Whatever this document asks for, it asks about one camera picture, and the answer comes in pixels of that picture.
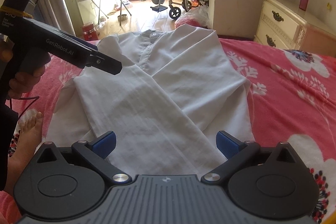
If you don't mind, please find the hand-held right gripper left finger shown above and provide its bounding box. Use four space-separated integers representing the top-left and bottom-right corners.
35 131 132 185

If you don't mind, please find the plastic bag with red contents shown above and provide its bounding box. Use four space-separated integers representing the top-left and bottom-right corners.
175 5 210 29

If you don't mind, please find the cream nightstand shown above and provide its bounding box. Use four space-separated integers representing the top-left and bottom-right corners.
253 0 336 50

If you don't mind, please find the white shirt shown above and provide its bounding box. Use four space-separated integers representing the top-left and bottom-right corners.
45 23 256 177

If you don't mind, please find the person's left hand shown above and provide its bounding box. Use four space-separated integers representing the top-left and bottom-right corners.
0 40 50 101

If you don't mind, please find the red thermos bottle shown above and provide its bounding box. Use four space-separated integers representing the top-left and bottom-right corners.
81 22 97 41

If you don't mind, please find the pink floral blanket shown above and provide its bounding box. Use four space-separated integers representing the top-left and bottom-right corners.
0 38 336 224

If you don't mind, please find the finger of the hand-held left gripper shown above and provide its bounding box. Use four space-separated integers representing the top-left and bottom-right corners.
84 51 123 75
66 34 99 54

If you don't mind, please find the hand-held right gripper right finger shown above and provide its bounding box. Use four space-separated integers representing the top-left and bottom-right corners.
201 130 300 185

